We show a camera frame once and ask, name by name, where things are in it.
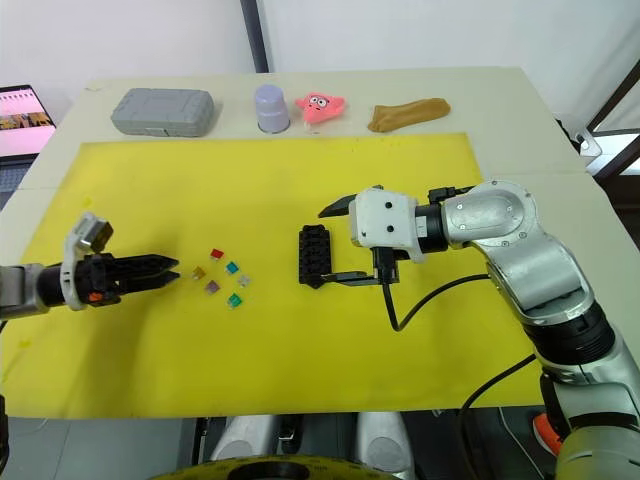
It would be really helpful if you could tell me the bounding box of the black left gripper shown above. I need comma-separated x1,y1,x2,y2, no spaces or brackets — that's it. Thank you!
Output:
81,253,182,307

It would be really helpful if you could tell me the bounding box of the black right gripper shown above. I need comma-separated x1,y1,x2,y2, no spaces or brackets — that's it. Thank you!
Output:
317,194,402,288

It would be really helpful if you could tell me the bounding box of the black fuse box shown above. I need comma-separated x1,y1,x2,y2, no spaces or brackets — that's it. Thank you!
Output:
297,224,333,290

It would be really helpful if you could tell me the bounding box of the yellow table mat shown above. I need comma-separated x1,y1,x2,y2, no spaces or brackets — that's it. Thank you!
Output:
0,130,545,419

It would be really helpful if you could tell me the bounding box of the pink starfish toy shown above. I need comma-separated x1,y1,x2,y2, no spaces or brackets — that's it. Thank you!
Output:
293,92,348,125

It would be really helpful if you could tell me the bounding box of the lavender plastic cup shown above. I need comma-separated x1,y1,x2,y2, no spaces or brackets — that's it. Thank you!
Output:
254,83,292,135

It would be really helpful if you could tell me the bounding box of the grey plastic tool case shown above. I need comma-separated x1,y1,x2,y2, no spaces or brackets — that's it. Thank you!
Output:
110,88,217,138

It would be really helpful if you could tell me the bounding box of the silver rounded robot shell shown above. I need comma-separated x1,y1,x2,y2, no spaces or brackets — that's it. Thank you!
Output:
355,411,417,474
208,414,275,464

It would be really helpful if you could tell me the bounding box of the laptop with lit screen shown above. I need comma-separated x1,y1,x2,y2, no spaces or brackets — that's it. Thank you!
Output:
0,83,58,211

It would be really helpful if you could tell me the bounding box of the dark upright pole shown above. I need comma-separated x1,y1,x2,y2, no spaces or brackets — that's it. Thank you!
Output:
238,0,276,74

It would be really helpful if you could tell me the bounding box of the yellow black round disc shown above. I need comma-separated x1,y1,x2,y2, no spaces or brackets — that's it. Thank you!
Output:
148,451,397,480

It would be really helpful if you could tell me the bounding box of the white table clamp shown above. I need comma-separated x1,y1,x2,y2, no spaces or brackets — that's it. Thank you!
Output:
573,126,603,162

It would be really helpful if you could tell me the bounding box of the orange white shoe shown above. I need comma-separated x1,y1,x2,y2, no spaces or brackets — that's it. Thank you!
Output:
531,412,565,457

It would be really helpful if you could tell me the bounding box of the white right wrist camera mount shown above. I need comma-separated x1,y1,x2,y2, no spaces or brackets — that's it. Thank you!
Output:
348,187,427,265

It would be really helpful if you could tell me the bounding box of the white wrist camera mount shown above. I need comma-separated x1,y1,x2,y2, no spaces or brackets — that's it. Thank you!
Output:
60,211,115,312
348,187,427,265

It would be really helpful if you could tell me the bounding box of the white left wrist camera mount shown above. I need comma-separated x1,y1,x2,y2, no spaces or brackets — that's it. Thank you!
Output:
60,211,115,312

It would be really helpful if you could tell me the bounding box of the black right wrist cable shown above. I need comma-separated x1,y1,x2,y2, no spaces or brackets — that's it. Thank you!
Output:
381,272,494,333

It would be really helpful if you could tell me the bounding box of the black cable under table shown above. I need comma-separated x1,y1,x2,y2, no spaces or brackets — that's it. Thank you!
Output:
457,353,538,426

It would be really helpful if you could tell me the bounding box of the dark metal frame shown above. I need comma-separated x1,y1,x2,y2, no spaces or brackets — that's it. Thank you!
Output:
582,63,640,204

